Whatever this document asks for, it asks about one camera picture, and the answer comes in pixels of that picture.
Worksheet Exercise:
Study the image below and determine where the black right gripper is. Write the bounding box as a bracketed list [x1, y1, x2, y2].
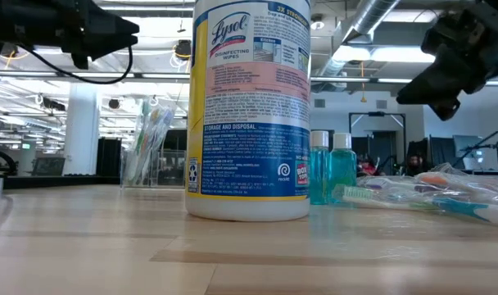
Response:
[396, 0, 498, 122]

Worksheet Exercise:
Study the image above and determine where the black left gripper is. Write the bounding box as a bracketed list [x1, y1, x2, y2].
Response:
[11, 0, 140, 70]

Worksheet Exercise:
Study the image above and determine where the orange white toothbrush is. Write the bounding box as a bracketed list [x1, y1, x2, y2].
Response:
[414, 170, 498, 196]
[132, 107, 162, 185]

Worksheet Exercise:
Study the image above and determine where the blue white toothbrush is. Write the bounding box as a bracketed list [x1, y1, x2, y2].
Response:
[142, 107, 177, 181]

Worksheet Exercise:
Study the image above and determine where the teal mouthwash bottle white cap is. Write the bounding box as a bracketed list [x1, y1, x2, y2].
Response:
[328, 132, 359, 205]
[310, 130, 330, 206]

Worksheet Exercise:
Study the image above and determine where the green blue toothbrush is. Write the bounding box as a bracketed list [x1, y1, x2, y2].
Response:
[333, 184, 498, 229]

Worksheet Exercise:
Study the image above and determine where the clear plastic bag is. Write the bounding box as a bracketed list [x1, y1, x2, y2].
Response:
[120, 147, 188, 188]

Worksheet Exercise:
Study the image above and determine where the white disinfecting wipes canister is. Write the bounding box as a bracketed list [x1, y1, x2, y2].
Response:
[184, 0, 312, 223]

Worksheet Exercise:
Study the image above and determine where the grey desk monitor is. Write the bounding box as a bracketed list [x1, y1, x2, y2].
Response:
[452, 134, 484, 159]

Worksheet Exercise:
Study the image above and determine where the bright ceiling light panel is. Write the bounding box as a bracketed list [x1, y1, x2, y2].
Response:
[333, 43, 437, 63]

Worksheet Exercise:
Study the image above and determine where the person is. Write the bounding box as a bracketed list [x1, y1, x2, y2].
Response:
[356, 157, 378, 178]
[405, 153, 425, 176]

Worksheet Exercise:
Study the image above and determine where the black ceiling projector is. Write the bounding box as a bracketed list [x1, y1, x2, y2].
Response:
[42, 96, 66, 112]

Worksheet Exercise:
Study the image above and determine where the white pillar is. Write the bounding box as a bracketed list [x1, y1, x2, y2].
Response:
[63, 93, 101, 176]

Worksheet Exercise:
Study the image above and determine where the black cabinet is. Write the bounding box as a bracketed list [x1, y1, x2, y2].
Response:
[95, 137, 123, 177]

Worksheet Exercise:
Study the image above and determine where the black left wrist camera cable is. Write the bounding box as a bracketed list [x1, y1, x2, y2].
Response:
[19, 43, 134, 86]

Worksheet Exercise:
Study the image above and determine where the black portal frame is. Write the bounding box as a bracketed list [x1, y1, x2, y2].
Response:
[348, 111, 407, 165]

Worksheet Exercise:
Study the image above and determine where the black yellow ceiling cable reel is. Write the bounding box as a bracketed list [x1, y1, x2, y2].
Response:
[174, 39, 192, 62]

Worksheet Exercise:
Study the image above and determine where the yellow hanging cord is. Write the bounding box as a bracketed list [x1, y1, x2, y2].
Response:
[359, 61, 368, 103]

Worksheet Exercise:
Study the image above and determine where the silver ceiling duct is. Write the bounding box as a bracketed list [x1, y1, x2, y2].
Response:
[314, 0, 401, 79]

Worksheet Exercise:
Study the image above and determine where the black aluminium table frame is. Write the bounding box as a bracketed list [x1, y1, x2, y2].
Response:
[2, 175, 121, 189]

